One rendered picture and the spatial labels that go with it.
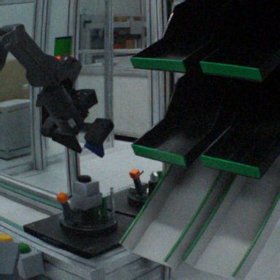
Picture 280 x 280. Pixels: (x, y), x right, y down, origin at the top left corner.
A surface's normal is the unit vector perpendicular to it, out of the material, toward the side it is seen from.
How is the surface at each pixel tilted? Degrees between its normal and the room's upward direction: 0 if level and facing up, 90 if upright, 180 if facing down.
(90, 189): 90
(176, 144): 25
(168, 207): 45
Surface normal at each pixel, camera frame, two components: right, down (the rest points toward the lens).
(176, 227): -0.54, -0.58
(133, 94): -0.63, 0.18
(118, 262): 0.78, 0.12
